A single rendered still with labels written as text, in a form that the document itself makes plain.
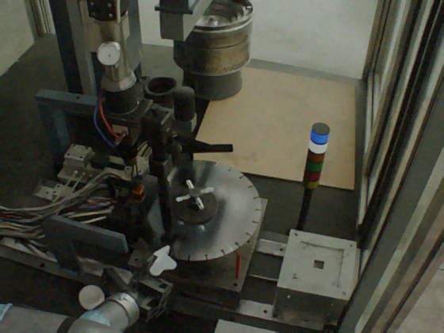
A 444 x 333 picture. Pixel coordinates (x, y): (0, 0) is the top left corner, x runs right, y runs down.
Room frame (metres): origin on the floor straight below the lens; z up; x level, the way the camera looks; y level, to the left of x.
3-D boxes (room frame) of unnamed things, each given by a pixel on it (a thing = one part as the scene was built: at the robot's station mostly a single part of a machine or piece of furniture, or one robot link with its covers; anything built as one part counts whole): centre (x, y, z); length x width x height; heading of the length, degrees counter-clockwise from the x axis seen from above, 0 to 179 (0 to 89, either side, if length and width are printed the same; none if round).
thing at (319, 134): (0.86, -0.24, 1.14); 0.05 x 0.04 x 0.03; 165
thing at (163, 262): (0.62, 0.13, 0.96); 0.09 x 0.06 x 0.03; 154
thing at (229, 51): (1.59, 0.04, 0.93); 0.31 x 0.31 x 0.36
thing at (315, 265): (0.65, -0.25, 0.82); 0.18 x 0.18 x 0.15; 75
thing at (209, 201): (0.79, 0.06, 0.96); 0.11 x 0.11 x 0.03
